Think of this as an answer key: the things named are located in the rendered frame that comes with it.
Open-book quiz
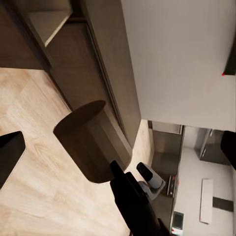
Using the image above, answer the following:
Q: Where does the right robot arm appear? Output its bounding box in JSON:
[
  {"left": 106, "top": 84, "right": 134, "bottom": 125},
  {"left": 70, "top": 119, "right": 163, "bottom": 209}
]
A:
[{"left": 109, "top": 161, "right": 173, "bottom": 236}]

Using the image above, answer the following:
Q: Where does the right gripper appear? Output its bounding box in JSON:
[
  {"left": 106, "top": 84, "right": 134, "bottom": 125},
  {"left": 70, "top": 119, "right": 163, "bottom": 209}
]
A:
[{"left": 109, "top": 161, "right": 156, "bottom": 232}]

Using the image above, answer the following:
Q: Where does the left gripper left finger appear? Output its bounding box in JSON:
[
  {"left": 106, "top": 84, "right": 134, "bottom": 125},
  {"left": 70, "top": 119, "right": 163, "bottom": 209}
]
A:
[{"left": 0, "top": 131, "right": 26, "bottom": 190}]

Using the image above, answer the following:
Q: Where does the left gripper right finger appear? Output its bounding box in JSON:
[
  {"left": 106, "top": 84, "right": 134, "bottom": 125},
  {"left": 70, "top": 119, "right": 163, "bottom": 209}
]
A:
[{"left": 220, "top": 130, "right": 236, "bottom": 169}]

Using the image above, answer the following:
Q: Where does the pillar candle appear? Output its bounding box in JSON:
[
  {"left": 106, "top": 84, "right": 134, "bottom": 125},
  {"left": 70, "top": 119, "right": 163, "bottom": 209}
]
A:
[{"left": 53, "top": 100, "right": 133, "bottom": 184}]

